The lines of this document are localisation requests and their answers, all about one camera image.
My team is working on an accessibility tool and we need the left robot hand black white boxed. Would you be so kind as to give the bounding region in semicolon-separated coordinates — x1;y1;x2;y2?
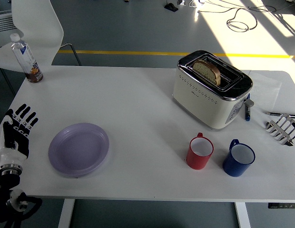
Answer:
0;103;39;167

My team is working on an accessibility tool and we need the purple round plate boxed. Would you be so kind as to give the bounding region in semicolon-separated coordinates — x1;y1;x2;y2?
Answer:
48;122;110;178

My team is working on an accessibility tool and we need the brown bread slice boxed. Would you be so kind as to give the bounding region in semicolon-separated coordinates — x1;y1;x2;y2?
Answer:
192;58;221;86

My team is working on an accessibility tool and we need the clear plastic drink bottle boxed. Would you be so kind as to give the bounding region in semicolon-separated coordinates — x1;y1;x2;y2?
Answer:
10;33;44;84

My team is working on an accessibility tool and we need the white table leg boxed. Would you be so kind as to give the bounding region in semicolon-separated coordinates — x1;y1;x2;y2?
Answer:
234;202;252;228
57;199;76;228

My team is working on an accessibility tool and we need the white plastic chair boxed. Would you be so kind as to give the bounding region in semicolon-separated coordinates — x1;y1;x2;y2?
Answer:
0;0;82;95

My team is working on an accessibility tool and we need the white slatted panel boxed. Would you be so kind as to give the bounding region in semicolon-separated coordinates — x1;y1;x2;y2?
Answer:
0;10;19;36

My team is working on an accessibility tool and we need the red enamel mug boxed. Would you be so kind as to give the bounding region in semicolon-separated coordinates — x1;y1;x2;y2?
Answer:
186;132;215;171

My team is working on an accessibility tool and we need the cream toaster with chrome top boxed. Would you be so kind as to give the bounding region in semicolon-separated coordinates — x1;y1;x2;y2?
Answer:
172;49;255;130

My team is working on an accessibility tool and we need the black floor object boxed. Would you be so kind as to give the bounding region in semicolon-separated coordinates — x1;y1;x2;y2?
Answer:
164;2;179;12

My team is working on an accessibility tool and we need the blue enamel mug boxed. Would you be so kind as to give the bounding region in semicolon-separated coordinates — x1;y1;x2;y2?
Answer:
222;139;256;178

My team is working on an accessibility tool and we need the blue marker pen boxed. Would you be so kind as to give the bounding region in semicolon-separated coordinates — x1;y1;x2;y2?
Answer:
244;93;251;122

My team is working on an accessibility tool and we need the white paper sheet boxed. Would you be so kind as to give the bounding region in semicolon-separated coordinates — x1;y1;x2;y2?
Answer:
247;71;283;110

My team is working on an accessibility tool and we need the silver black pen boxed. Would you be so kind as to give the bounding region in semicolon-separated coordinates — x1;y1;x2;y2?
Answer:
265;111;295;118

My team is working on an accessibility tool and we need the silver toast rack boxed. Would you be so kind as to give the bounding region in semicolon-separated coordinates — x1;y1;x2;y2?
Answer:
265;113;295;147

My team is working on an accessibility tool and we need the black table control panel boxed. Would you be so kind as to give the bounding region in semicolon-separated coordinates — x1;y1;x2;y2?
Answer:
267;203;295;209

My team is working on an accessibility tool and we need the white floor cable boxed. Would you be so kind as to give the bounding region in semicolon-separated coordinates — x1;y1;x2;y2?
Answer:
189;0;206;8

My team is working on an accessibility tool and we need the grey floor cable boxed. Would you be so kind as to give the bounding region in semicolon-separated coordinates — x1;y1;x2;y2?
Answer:
226;4;278;33

